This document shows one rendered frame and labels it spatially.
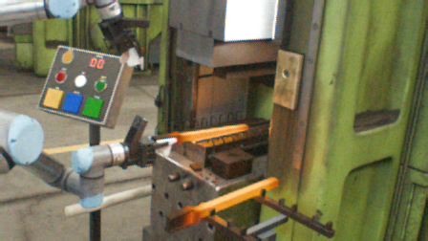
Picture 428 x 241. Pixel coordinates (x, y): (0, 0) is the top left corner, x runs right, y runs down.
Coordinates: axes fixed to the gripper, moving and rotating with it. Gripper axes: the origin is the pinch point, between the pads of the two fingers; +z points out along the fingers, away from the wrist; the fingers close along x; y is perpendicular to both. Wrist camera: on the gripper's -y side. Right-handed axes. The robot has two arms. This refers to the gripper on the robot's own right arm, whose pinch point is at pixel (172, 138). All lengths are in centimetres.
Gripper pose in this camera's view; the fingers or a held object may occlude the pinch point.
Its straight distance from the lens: 179.2
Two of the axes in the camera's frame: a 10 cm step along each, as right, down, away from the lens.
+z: 7.7, -1.3, 6.2
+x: 6.3, 2.9, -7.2
